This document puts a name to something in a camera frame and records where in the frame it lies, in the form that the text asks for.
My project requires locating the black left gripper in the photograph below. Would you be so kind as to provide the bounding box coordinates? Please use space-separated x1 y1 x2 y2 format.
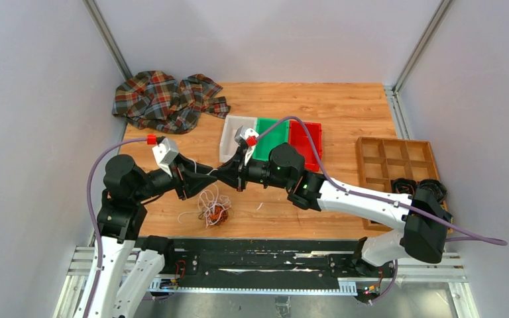
134 152 218 201

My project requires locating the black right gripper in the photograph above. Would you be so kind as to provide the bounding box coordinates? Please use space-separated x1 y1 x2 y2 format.
211 148 290 194

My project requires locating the white cable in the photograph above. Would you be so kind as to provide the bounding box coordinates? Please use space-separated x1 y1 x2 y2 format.
177 160 233 228

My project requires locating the orange cable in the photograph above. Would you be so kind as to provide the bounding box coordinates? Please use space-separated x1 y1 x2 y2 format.
203 206 231 227

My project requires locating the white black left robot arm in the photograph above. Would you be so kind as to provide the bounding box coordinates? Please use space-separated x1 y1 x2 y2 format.
75 154 216 317

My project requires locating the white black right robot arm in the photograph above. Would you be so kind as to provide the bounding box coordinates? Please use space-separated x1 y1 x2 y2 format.
213 142 450 276

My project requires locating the white plastic bin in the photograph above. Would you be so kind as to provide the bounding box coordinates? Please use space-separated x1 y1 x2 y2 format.
219 115 257 163

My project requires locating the green plastic bin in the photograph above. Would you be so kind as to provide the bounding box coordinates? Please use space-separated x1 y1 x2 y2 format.
253 117 289 161

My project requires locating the red plastic bin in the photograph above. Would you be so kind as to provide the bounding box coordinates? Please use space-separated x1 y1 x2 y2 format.
287 121 323 173

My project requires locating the plaid flannel shirt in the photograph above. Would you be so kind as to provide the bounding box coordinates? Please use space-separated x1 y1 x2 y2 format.
111 71 231 134

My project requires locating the wooden compartment tray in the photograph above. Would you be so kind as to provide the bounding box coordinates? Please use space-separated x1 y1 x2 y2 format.
355 137 447 209

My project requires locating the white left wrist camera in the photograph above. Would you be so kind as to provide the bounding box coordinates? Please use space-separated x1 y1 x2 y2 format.
152 137 180 177

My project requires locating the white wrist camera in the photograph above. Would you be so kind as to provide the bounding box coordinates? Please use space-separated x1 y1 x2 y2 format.
152 137 180 177
234 126 260 166

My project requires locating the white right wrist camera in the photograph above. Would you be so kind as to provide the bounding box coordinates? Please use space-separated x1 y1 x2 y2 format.
234 126 260 166

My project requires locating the black mounting rail base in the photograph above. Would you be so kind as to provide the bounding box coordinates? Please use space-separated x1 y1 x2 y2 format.
70 236 418 303

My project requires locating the black coiled strap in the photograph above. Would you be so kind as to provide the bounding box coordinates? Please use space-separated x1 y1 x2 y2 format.
390 178 419 196
417 178 449 203

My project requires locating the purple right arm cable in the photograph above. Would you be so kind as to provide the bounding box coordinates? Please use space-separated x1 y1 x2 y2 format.
245 115 508 246

